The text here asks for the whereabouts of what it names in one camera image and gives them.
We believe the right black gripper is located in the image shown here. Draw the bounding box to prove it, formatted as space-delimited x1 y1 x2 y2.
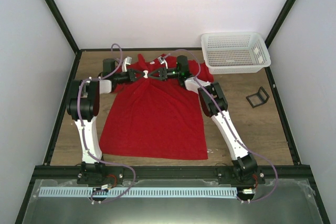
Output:
148 68 180 82

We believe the round gold brooch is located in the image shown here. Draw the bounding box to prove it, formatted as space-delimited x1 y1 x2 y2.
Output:
143 70 149 79

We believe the red t-shirt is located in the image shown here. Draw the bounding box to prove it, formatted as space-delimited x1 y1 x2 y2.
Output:
99 53 215 161

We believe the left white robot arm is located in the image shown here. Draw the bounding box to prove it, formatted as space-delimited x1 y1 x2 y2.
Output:
66 57 144 184

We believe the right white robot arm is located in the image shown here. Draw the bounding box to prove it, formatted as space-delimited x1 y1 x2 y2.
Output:
147 55 258 184

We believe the black brooch box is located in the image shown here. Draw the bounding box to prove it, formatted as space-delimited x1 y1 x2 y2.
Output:
246 87 270 109

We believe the white plastic basket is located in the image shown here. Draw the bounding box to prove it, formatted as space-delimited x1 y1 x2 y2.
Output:
201 32 271 74

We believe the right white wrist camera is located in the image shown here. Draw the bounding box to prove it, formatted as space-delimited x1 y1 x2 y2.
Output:
158 56 168 69

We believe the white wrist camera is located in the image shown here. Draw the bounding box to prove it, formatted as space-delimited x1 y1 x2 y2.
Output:
122 57 132 72
158 56 168 69

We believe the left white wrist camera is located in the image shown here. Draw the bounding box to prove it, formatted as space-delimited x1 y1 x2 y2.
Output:
122 57 132 72

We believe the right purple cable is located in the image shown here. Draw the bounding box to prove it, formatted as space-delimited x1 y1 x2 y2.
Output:
165 49 279 204

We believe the purple cable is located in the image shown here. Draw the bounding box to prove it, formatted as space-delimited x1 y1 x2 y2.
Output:
165 49 279 204
78 42 137 204

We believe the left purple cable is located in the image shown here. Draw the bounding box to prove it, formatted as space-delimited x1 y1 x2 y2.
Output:
78 42 137 204

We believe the light blue cable duct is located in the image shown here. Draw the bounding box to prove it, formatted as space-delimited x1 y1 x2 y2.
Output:
38 187 237 198

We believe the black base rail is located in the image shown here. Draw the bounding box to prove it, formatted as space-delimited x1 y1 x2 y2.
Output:
31 165 315 186

